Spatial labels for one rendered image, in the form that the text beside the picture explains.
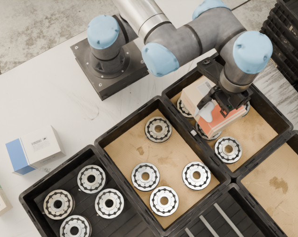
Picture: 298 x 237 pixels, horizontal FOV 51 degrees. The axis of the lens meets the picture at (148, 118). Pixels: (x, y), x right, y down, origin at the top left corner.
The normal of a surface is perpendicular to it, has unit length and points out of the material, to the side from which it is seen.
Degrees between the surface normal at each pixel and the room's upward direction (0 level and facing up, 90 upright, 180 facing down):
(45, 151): 0
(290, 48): 90
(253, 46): 1
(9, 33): 0
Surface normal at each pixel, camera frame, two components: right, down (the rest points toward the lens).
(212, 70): -0.23, -0.68
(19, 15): 0.00, -0.32
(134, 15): -0.61, 0.14
